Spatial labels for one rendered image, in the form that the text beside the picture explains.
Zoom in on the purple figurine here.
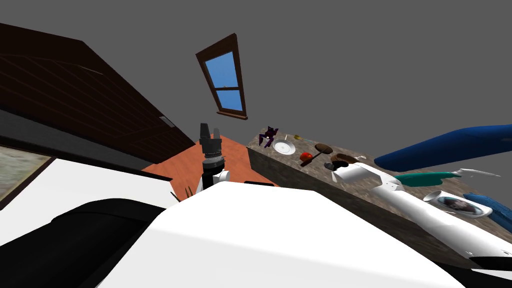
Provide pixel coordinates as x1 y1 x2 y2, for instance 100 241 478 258
258 125 280 149

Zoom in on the dark brown wall cabinet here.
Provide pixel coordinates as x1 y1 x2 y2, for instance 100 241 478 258
0 22 197 166

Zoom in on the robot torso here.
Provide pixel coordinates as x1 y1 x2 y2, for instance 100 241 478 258
95 180 469 288

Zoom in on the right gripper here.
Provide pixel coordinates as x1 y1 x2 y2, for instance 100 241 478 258
323 159 350 173

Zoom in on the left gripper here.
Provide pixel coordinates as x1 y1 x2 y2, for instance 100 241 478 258
198 123 224 157

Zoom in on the brown framed window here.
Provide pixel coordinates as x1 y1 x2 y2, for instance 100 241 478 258
195 32 249 121

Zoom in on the white printed mug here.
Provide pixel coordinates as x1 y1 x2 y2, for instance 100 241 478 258
422 189 494 220

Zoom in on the white plate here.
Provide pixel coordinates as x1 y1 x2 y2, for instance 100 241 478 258
272 139 297 156

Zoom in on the large blue curved object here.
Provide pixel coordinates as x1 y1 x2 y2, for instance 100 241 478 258
373 124 512 173

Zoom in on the blue ribbed object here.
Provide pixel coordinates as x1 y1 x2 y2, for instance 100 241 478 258
463 192 512 235

